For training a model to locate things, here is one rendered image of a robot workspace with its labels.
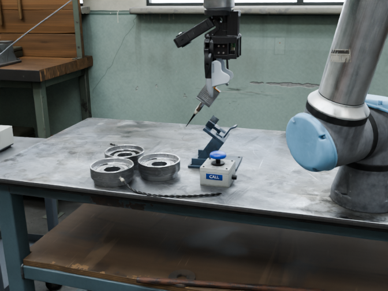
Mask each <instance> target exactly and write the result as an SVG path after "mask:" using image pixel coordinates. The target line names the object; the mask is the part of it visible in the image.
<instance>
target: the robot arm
mask: <svg viewBox="0 0 388 291"><path fill-rule="evenodd" d="M203 7H204V8H206V9H205V10H204V15H206V16H211V17H209V18H207V19H205V20H204V21H202V22H201V23H199V24H198V25H196V26H194V27H193V28H191V29H189V30H188V31H186V32H185V31H184V32H180V33H179V34H178V35H177V36H176V38H175V39H174V40H173V41H174V42H175V44H176V46H177V48H180V47H182V48H183V47H185V46H188V45H189V44H190V43H191V41H192V40H194V39H195V38H197V37H198V36H200V35H201V34H203V33H205V32H206V31H208V30H209V29H211V28H213V27H214V26H216V28H214V29H213V30H211V31H210V32H207V33H206V34H205V35H204V37H205V40H204V71H205V78H206V86H207V91H208V93H209V94H210V96H211V97H214V86H216V87H217V86H218V85H222V84H227V83H228V82H229V81H230V80H231V79H232V78H233V72H232V71H230V70H228V69H226V68H225V61H224V59H227V60H230V59H237V57H239V56H240V55H241V35H240V16H241V11H240V10H234V9H232V8H233V7H234V0H203ZM221 18H222V22H221ZM387 37H388V0H345V2H344V5H343V8H342V12H341V15H340V18H339V22H338V25H337V29H336V32H335V35H334V39H333V42H332V45H331V49H330V52H329V56H328V59H327V62H326V66H325V69H324V72H323V76H322V80H321V82H320V86H319V89H318V90H316V91H314V92H312V93H310V94H309V95H308V98H307V102H306V105H305V109H304V112H303V113H298V114H296V115H295V116H294V117H292V118H291V119H290V121H289V122H288V125H287V127H286V142H287V145H288V148H289V149H290V153H291V155H292V157H293V158H294V160H295V161H296V162H297V163H298V164H299V165H300V166H301V167H303V168H304V169H306V170H308V171H312V172H320V171H329V170H333V169H334V168H335V167H339V169H338V171H337V173H336V176H335V178H334V181H333V183H332V185H331V191H330V197H331V199H332V200H333V201H334V202H335V203H337V204H338V205H340V206H342V207H344V208H347V209H349V210H353V211H358V212H364V213H370V214H383V213H388V97H385V96H378V95H369V94H368V91H369V88H370V85H371V83H372V79H373V77H374V74H375V71H376V68H377V66H378V62H379V60H380V56H381V54H382V51H383V48H384V46H385V43H386V40H387Z"/></svg>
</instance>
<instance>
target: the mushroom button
mask: <svg viewBox="0 0 388 291"><path fill-rule="evenodd" d="M210 158H212V159H215V163H220V162H221V159H224V158H226V153H225V152H223V151H213V152H211V153H210Z"/></svg>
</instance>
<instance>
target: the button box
mask: <svg viewBox="0 0 388 291"><path fill-rule="evenodd" d="M236 179H237V175H236V161H233V160H226V159H221V162H220V163H215V159H212V158H208V159H207V160H206V161H205V162H204V163H203V164H202V166H201V167H200V185H205V186H215V187H221V188H229V187H230V185H231V184H232V182H233V180H236Z"/></svg>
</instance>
